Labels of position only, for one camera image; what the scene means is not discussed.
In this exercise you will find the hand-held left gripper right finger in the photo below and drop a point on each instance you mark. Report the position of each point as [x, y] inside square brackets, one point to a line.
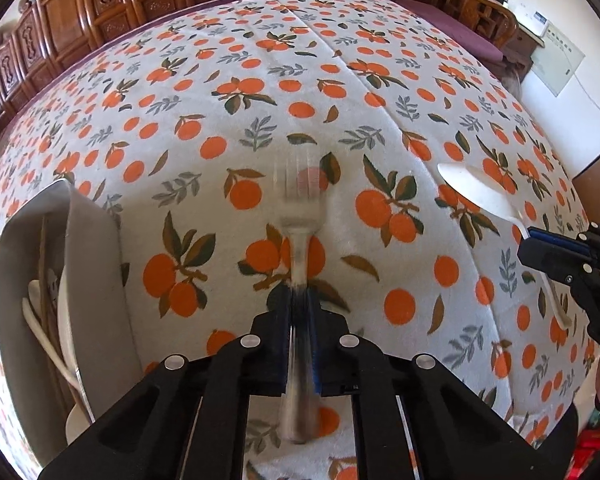
[314, 340]

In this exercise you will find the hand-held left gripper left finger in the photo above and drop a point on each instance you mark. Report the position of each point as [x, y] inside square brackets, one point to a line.
[280, 320]

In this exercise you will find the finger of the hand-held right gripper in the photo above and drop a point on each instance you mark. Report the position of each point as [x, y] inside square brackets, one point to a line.
[550, 262]
[555, 237]

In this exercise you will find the clear plastic fork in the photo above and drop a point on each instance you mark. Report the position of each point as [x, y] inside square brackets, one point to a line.
[300, 240]

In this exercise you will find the white plastic spoon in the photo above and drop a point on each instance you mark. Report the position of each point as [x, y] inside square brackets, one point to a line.
[40, 325]
[77, 400]
[475, 190]

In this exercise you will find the grey utensil tray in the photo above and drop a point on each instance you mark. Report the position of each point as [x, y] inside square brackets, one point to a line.
[95, 260]

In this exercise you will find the wooden chopstick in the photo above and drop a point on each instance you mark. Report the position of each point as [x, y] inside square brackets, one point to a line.
[55, 350]
[44, 260]

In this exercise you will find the person's dark clothing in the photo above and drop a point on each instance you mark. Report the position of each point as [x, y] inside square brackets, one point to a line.
[571, 435]

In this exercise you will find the red packet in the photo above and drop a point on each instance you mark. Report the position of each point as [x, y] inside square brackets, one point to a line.
[590, 455]

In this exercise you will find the white box device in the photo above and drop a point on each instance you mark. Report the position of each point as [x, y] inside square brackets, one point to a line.
[534, 19]

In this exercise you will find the orange print tablecloth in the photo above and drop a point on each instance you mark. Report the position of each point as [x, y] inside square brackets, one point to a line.
[330, 60]

